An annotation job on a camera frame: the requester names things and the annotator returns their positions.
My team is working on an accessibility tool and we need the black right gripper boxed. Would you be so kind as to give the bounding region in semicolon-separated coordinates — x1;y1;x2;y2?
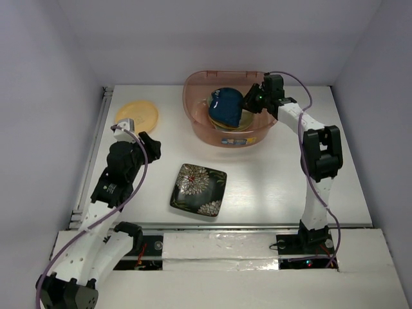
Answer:
236;82;270;113

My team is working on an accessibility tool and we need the white divided round plate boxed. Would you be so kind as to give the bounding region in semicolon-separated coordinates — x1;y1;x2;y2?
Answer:
208;108;254;132

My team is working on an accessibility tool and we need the dark blue leaf plate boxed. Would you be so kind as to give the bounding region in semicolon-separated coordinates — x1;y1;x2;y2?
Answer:
208;88;243;127

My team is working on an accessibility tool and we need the yellow round plastic plate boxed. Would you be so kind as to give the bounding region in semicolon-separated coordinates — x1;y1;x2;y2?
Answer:
115;100;159;133

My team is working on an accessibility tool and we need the light green rectangular plate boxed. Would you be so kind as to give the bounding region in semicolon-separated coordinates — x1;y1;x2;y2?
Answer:
215;126;247;133

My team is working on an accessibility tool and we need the cream bird pattern plate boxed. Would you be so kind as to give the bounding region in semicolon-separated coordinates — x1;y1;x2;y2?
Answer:
209;110;254;128

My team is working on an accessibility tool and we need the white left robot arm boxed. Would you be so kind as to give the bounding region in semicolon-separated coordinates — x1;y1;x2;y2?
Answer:
35;126;161;308

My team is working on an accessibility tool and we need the pink translucent plastic bin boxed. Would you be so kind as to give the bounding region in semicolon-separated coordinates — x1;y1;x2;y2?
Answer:
182;70;277;148

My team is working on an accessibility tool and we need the black floral square plate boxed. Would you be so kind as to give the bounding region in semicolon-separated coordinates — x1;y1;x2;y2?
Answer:
170;164;227;218

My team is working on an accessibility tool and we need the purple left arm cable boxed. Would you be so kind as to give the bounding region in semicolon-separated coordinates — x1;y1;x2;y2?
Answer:
34;125;149;309

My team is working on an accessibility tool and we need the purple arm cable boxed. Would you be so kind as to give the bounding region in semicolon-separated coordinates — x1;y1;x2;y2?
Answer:
267;70;341;268
34;125;149;309

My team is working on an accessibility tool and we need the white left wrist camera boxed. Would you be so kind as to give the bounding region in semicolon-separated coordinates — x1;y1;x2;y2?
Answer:
112;118;135;143

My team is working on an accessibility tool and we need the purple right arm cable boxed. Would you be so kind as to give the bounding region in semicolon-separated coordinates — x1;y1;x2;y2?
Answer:
267;70;341;268

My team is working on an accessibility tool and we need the aluminium rail frame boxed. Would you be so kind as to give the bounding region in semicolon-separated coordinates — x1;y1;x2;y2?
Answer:
66;86;374;231

